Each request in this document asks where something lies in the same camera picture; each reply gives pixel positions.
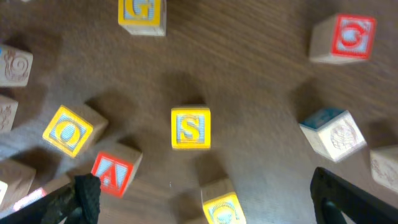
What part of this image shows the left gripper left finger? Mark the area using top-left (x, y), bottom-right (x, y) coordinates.
top-left (1, 173), bottom-right (101, 224)

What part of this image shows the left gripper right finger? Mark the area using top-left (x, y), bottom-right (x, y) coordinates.
top-left (310, 167), bottom-right (397, 224)

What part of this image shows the yellow S block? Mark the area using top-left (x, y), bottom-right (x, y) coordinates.
top-left (170, 106), bottom-right (211, 150)

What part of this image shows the red I block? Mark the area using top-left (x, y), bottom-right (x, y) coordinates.
top-left (12, 174), bottom-right (72, 212)

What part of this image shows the red A block lower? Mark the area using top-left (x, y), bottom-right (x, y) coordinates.
top-left (91, 142), bottom-right (143, 198)

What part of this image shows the green Z block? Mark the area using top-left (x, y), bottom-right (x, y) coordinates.
top-left (370, 145), bottom-right (397, 193)

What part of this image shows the plain wood block centre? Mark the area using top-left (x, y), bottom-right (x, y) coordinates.
top-left (299, 108), bottom-right (367, 162)

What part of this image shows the yellow C block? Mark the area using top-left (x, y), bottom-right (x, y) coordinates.
top-left (1, 159), bottom-right (36, 211)

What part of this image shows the yellow O block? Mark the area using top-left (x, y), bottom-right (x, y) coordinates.
top-left (42, 105), bottom-right (109, 158)

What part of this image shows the yellow Q block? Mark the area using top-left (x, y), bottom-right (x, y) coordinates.
top-left (201, 178), bottom-right (247, 224)

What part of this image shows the blue H block lower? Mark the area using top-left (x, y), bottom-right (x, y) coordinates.
top-left (0, 95), bottom-right (19, 133)

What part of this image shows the blue h block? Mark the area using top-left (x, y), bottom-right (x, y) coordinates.
top-left (1, 44), bottom-right (34, 87)
top-left (0, 95), bottom-right (19, 133)

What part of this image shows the blue H block upper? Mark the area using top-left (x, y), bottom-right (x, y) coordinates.
top-left (1, 44), bottom-right (34, 87)

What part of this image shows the red G block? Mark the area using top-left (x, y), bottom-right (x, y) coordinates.
top-left (308, 13), bottom-right (377, 65)

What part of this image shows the yellow block upper left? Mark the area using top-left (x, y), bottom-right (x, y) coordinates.
top-left (118, 0), bottom-right (167, 36)

